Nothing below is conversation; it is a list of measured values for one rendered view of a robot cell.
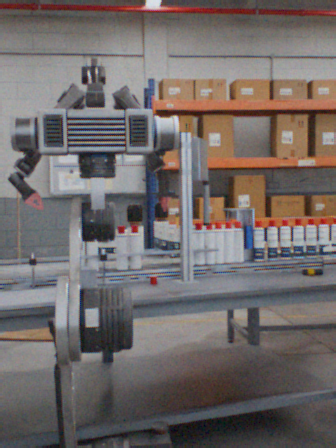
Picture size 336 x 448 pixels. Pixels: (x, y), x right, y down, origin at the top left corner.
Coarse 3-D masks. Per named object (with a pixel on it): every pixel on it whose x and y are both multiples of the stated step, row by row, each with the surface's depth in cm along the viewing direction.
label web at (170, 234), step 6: (162, 228) 300; (168, 228) 292; (174, 228) 285; (204, 228) 279; (222, 228) 278; (234, 228) 277; (162, 234) 300; (168, 234) 292; (174, 234) 285; (162, 240) 300; (168, 240) 292; (174, 240) 285; (162, 246) 301; (168, 246) 293; (174, 246) 285
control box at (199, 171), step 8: (192, 144) 245; (200, 144) 246; (192, 152) 245; (200, 152) 246; (192, 160) 245; (200, 160) 246; (192, 168) 246; (200, 168) 246; (192, 176) 246; (200, 176) 246
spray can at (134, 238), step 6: (132, 228) 254; (138, 228) 255; (132, 234) 253; (138, 234) 254; (132, 240) 253; (138, 240) 253; (132, 246) 253; (138, 246) 253; (132, 252) 253; (138, 252) 253; (132, 258) 253; (138, 258) 254; (132, 264) 254; (138, 264) 254
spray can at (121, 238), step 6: (120, 228) 252; (120, 234) 252; (120, 240) 251; (126, 240) 253; (120, 246) 251; (126, 246) 253; (120, 252) 251; (126, 252) 253; (120, 258) 251; (126, 258) 253; (120, 264) 252; (126, 264) 253; (120, 270) 252
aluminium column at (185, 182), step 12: (180, 132) 244; (180, 156) 245; (180, 168) 246; (180, 180) 247; (180, 192) 247; (180, 204) 247; (180, 216) 248; (180, 228) 248; (192, 228) 246; (180, 240) 249; (192, 240) 247; (180, 252) 249; (192, 252) 247; (180, 264) 250; (192, 264) 247; (192, 276) 247
